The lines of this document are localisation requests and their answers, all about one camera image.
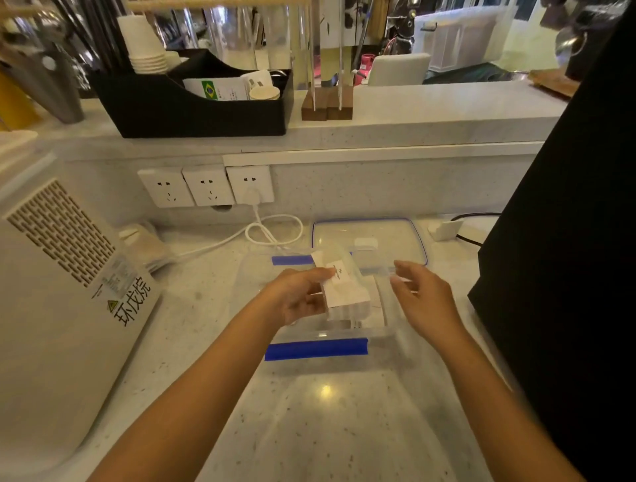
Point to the person's right forearm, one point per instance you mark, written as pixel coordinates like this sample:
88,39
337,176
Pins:
492,412

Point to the person's right thumb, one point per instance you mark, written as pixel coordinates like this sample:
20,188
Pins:
398,285

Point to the white slatted box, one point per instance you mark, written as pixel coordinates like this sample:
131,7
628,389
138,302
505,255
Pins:
462,37

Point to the stack of white paper cups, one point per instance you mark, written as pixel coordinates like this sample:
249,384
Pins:
144,47

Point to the clear lid with blue rim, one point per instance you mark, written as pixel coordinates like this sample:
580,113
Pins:
392,238

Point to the white vented appliance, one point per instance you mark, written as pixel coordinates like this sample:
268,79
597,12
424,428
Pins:
54,318

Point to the person's left forearm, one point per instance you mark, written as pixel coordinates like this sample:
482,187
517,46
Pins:
198,397

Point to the person's left thumb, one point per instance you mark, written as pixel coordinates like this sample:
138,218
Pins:
318,274

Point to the white card with flag print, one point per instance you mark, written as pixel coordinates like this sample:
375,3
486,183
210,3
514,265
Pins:
218,89

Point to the white wall socket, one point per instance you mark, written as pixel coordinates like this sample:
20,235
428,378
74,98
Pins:
208,185
251,182
165,186

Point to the small beige cup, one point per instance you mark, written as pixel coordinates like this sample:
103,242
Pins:
265,93

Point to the black machine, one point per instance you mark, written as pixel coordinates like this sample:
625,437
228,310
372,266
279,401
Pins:
571,248

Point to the person's right hand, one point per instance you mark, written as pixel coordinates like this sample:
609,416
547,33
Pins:
430,305

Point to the white chair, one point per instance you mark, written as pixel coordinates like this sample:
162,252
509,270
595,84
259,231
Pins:
397,69

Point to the stack of paper filters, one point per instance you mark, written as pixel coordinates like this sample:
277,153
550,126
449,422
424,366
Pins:
144,246

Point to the person's left hand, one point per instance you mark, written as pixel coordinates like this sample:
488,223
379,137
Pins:
293,293

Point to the acrylic sign holder wooden base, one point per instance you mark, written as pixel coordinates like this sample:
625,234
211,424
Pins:
325,74

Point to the wooden board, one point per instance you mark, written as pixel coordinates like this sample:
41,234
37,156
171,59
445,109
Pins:
554,81

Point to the white labelled packet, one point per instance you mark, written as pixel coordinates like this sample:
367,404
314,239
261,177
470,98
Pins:
345,288

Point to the black organizer tray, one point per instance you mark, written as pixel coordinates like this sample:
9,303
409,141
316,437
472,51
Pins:
194,111

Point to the small white adapter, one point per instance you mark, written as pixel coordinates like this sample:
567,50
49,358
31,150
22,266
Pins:
445,230

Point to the clear container with blue clips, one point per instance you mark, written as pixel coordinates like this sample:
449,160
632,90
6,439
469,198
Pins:
318,347

